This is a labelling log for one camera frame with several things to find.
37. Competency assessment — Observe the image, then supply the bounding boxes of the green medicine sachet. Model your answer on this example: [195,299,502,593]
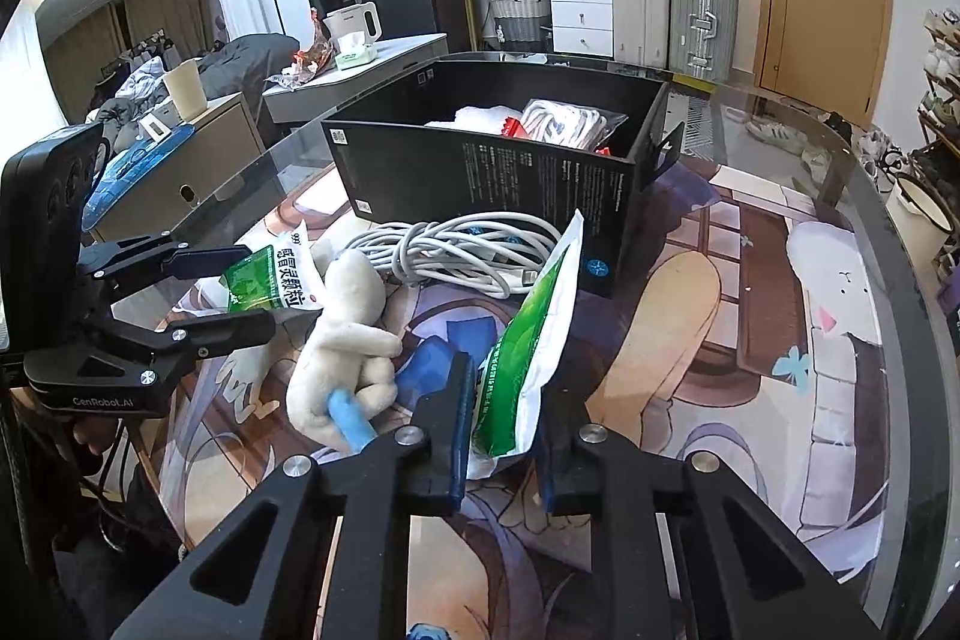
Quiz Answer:
[220,223,325,312]
[467,209,584,481]

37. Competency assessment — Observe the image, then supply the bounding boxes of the red white snack bag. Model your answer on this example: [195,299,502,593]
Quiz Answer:
[500,115,537,140]

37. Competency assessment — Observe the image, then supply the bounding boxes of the white plush toy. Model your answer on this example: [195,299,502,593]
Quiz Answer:
[286,248,402,453]

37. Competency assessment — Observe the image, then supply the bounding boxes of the beige cabinet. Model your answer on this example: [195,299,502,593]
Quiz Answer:
[83,92,265,242]

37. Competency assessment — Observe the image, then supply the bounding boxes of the paper cup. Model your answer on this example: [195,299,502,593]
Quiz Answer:
[163,58,208,122]

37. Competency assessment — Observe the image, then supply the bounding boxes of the black cardboard box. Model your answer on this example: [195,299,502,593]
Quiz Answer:
[319,57,670,298]

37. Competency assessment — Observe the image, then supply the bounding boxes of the grey side table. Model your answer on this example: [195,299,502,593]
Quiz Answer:
[263,34,448,127]

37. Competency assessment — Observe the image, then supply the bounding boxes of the green tissue pack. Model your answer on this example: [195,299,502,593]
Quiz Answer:
[335,31,377,71]

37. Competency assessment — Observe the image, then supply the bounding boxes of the white electric kettle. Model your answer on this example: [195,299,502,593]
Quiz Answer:
[322,2,382,44]

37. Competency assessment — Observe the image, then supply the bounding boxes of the white enamel basin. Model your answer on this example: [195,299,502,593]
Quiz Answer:
[889,174,955,236]

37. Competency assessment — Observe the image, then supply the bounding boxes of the striped laundry basket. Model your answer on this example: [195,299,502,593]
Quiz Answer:
[490,0,550,52]

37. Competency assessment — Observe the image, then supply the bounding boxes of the wooden shoe rack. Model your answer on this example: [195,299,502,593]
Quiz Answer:
[914,8,958,202]

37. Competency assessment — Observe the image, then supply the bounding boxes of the silver suitcase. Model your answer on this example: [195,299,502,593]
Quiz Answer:
[669,0,739,83]

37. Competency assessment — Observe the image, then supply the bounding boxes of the white suitcase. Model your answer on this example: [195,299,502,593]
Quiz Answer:
[612,0,670,70]

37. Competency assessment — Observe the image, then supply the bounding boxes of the coiled white cable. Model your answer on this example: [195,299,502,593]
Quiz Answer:
[340,211,565,301]

